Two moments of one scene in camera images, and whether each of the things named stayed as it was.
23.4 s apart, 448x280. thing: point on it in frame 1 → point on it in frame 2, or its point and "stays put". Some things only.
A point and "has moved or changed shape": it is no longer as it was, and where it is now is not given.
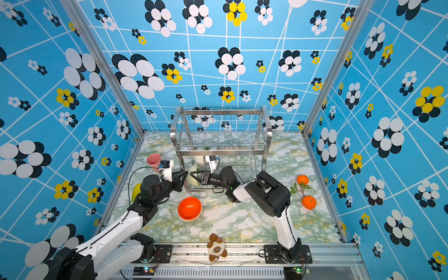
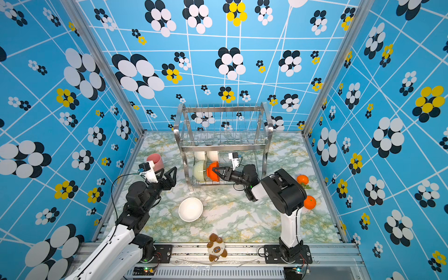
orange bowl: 189,209 has moved or changed shape
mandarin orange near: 309,202 stays put
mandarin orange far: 303,178 stays put
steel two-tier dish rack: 238,138 stays put
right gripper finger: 197,176 → 222,177
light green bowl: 192,182 → 199,170
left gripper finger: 182,177 → 173,181
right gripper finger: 199,174 → 220,169
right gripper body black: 215,181 → 237,178
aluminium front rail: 342,261 stays put
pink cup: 154,160 stays put
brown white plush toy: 216,248 stays put
